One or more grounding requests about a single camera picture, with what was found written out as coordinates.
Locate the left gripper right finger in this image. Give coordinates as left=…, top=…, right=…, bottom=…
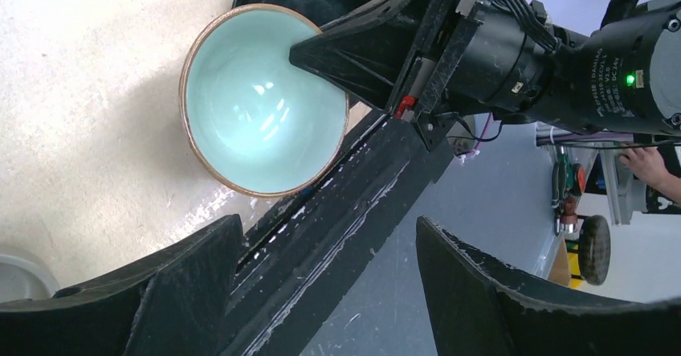
left=416, top=216, right=680, bottom=355

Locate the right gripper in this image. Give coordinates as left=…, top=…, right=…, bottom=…
left=289, top=0, right=591, bottom=134

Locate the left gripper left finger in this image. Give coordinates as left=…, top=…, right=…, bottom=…
left=1, top=215, right=243, bottom=355

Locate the celadon green bowl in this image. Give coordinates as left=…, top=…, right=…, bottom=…
left=179, top=3, right=349, bottom=198

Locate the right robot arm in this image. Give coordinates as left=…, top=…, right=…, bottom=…
left=289, top=0, right=680, bottom=149

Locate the person's hand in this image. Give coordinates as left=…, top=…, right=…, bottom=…
left=619, top=147, right=678, bottom=198

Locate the wheeled cart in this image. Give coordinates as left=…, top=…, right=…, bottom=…
left=549, top=146, right=611, bottom=288

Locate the small grey cup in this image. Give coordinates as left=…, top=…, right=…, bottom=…
left=1, top=252, right=59, bottom=303

